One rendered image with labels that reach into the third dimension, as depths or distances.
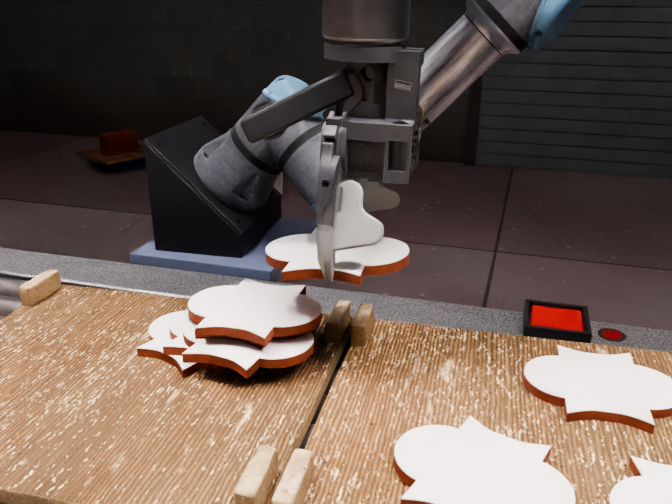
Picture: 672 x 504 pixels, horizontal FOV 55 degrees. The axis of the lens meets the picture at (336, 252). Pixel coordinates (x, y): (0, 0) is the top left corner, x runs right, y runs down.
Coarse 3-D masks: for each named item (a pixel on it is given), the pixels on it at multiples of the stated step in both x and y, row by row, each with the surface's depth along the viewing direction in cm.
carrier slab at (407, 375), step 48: (384, 336) 73; (432, 336) 73; (480, 336) 73; (336, 384) 64; (384, 384) 64; (432, 384) 64; (480, 384) 64; (336, 432) 57; (384, 432) 57; (528, 432) 57; (576, 432) 57; (624, 432) 57; (336, 480) 52; (384, 480) 52; (576, 480) 52
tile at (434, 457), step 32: (416, 448) 54; (448, 448) 54; (480, 448) 54; (512, 448) 54; (544, 448) 54; (416, 480) 50; (448, 480) 50; (480, 480) 50; (512, 480) 50; (544, 480) 50
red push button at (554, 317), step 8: (536, 312) 80; (544, 312) 80; (552, 312) 80; (560, 312) 80; (568, 312) 80; (576, 312) 80; (536, 320) 78; (544, 320) 78; (552, 320) 78; (560, 320) 78; (568, 320) 78; (576, 320) 78; (568, 328) 77; (576, 328) 77
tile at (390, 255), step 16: (288, 240) 67; (304, 240) 67; (384, 240) 66; (272, 256) 63; (288, 256) 63; (304, 256) 63; (336, 256) 62; (352, 256) 62; (368, 256) 62; (384, 256) 62; (400, 256) 62; (288, 272) 60; (304, 272) 60; (320, 272) 60; (336, 272) 60; (352, 272) 59; (368, 272) 60; (384, 272) 61
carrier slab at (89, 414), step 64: (0, 320) 77; (64, 320) 77; (128, 320) 77; (0, 384) 64; (64, 384) 64; (128, 384) 64; (192, 384) 64; (256, 384) 64; (320, 384) 64; (0, 448) 55; (64, 448) 55; (128, 448) 55; (192, 448) 55; (256, 448) 55
